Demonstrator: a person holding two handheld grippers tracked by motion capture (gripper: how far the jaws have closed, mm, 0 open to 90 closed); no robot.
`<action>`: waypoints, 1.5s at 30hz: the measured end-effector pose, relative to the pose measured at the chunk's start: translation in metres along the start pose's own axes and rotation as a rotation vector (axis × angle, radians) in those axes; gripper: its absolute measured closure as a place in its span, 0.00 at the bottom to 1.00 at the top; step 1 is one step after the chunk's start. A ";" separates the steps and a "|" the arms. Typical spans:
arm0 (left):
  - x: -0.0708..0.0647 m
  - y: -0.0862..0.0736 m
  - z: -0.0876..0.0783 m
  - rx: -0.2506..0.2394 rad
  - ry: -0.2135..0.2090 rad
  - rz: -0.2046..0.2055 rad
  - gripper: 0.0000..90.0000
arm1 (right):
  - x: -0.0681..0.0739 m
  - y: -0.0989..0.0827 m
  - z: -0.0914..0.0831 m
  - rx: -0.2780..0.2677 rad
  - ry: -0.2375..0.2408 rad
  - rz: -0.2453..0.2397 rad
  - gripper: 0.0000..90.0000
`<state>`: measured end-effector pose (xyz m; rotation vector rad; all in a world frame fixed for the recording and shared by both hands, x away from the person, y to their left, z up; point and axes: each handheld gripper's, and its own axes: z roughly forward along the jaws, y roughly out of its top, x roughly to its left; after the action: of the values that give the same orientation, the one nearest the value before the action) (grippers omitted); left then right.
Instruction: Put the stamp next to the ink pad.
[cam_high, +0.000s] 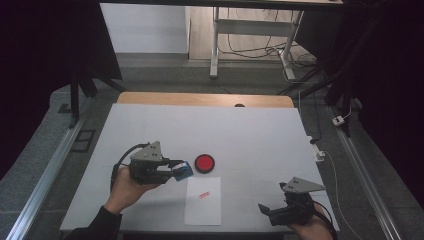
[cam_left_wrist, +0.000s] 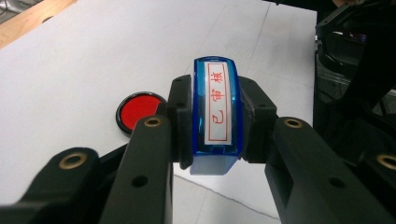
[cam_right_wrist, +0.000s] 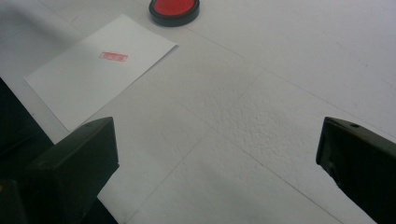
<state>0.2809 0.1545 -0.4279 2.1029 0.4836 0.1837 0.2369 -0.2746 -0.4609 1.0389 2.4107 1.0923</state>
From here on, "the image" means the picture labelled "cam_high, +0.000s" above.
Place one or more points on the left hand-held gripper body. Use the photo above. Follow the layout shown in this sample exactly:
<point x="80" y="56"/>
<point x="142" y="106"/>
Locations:
<point x="146" y="166"/>

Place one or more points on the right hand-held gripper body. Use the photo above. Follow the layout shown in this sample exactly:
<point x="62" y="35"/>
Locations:
<point x="293" y="213"/>

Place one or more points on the blue transparent plastic box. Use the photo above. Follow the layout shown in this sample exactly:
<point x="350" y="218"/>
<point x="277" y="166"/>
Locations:
<point x="185" y="171"/>

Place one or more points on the person's right hand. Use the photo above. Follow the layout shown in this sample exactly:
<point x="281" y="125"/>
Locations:
<point x="316" y="231"/>

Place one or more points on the person's left hand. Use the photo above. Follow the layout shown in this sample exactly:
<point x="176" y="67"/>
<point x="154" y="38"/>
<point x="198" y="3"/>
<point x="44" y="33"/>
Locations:
<point x="125" y="190"/>

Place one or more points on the round red ink pad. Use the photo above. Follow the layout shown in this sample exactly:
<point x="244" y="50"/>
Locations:
<point x="204" y="163"/>

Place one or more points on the white paper sheet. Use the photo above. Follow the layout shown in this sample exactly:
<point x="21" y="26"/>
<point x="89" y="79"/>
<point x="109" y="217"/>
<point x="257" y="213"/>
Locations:
<point x="203" y="206"/>

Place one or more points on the white plug strip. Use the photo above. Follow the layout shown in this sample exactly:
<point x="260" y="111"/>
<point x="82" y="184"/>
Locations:
<point x="318" y="151"/>

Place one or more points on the white table mat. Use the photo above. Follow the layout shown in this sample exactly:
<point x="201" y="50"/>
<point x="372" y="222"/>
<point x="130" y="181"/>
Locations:
<point x="233" y="133"/>

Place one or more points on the wooden table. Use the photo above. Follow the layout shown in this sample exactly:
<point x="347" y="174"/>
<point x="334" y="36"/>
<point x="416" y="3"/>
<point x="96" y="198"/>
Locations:
<point x="200" y="99"/>

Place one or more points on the small white adapter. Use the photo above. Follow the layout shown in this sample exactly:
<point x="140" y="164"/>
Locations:
<point x="339" y="120"/>

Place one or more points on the black metal stand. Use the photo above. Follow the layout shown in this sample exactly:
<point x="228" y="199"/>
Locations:
<point x="75" y="100"/>
<point x="340" y="76"/>

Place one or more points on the white metal stand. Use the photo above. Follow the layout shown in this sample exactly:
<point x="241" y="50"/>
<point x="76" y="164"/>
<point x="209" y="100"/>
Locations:
<point x="246" y="51"/>

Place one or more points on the black curtain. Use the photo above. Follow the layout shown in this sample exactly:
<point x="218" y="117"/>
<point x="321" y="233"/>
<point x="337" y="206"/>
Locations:
<point x="40" y="66"/>
<point x="393" y="83"/>

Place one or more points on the white-framed desk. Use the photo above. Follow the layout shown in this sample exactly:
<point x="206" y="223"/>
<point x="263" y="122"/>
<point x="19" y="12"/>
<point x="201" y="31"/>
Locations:
<point x="253" y="27"/>

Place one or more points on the black rectangular floor frame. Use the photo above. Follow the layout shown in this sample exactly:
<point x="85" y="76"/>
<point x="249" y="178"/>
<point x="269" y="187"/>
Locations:
<point x="83" y="141"/>

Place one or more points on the aluminium floor rail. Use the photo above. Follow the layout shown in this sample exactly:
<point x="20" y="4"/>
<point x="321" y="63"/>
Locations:
<point x="366" y="180"/>
<point x="43" y="186"/>

